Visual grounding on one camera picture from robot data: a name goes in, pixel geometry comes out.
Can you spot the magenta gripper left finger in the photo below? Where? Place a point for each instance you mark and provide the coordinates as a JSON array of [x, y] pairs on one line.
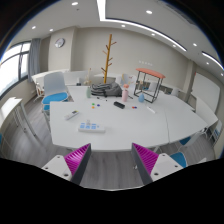
[[72, 166]]

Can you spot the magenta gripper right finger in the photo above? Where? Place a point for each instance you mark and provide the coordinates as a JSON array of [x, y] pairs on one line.
[[153, 166]]

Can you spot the white charger plug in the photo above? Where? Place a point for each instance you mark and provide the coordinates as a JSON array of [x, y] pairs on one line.
[[88, 123]]

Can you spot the blue chair right front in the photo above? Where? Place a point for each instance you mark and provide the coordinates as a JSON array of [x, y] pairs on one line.
[[180, 159]]

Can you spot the white power strip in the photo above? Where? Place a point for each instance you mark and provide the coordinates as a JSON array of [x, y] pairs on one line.
[[93, 128]]

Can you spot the white remote control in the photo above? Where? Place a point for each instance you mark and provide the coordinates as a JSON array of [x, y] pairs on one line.
[[71, 115]]

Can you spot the white marker pen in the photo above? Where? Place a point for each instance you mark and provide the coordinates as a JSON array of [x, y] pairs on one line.
[[151, 109]]

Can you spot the light blue vase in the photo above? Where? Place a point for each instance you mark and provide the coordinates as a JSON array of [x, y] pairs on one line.
[[141, 97]]

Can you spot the black rectangular case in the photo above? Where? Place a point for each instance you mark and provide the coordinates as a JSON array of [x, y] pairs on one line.
[[119, 105]]

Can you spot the pink water bottle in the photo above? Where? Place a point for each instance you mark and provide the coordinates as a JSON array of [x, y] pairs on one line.
[[125, 92]]

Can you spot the green bottle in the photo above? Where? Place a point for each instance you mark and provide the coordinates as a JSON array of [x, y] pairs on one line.
[[88, 92]]

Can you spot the orange top black stand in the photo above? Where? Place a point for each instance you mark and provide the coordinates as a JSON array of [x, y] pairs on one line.
[[148, 84]]

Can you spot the white blue office chair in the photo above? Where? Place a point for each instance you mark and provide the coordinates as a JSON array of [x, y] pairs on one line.
[[55, 91]]

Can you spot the white side desk left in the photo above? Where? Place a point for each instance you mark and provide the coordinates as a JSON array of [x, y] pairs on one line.
[[14, 108]]

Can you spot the white whiteboard right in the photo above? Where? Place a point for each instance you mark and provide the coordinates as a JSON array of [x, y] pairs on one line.
[[206, 90]]

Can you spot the yellow wooden coat rack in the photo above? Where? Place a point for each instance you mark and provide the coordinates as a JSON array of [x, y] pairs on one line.
[[108, 62]]

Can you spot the grey window curtain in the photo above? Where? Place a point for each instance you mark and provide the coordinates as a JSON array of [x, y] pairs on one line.
[[33, 58]]

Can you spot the round wall clock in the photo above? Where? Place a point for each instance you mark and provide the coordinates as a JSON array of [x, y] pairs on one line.
[[60, 42]]

